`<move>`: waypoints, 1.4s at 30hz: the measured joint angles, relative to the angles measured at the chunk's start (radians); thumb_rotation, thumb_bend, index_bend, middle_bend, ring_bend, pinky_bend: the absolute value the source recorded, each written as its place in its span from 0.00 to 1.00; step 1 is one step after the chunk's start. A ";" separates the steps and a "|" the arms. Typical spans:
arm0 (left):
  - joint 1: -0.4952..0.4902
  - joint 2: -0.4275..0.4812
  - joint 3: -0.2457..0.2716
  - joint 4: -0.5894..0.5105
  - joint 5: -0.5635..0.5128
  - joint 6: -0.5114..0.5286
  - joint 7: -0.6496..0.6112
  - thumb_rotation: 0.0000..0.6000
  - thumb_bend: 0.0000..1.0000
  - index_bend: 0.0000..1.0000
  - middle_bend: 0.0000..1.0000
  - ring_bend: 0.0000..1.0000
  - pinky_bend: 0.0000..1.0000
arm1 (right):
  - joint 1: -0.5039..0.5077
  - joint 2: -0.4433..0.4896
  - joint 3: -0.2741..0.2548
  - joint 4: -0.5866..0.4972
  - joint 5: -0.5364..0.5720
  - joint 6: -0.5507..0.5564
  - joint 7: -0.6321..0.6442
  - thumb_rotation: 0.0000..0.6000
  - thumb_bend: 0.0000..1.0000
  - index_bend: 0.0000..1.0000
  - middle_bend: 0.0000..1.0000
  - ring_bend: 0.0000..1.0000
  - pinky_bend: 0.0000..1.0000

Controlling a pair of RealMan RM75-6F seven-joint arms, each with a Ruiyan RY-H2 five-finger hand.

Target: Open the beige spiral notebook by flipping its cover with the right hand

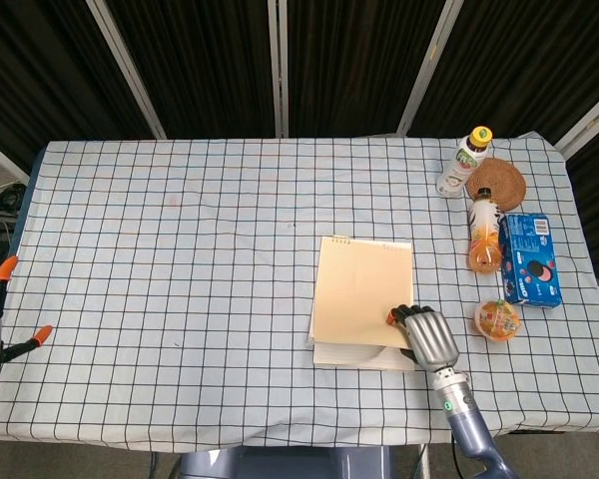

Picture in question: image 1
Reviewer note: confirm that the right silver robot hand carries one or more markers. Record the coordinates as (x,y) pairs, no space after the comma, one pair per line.
(431,339)

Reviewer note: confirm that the yellow spiral notebook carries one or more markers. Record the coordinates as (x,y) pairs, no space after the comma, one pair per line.
(359,289)

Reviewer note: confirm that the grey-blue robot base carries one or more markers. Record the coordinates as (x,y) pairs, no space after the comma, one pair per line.
(279,464)

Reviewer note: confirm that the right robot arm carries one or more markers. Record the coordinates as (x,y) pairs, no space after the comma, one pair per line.
(461,414)

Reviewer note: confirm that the orange jelly cup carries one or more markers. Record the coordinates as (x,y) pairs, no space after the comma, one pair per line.
(496,319)

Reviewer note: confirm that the orange juice bottle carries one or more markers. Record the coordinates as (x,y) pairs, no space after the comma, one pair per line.
(485,234)

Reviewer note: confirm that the white table leg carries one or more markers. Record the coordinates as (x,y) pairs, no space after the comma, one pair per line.
(422,461)

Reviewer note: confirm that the blue Oreo cookie box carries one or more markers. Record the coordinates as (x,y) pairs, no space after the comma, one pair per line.
(526,249)

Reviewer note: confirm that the round woven coaster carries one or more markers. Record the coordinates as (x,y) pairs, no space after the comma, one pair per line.
(501,182)

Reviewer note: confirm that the white bottle yellow cap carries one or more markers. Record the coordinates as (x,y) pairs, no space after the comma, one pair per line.
(459,167)

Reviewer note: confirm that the blue checkered tablecloth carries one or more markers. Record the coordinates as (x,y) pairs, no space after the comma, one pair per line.
(179,274)

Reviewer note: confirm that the white screen frame post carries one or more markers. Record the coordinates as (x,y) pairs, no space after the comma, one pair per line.
(278,65)
(5,159)
(125,70)
(586,122)
(426,70)

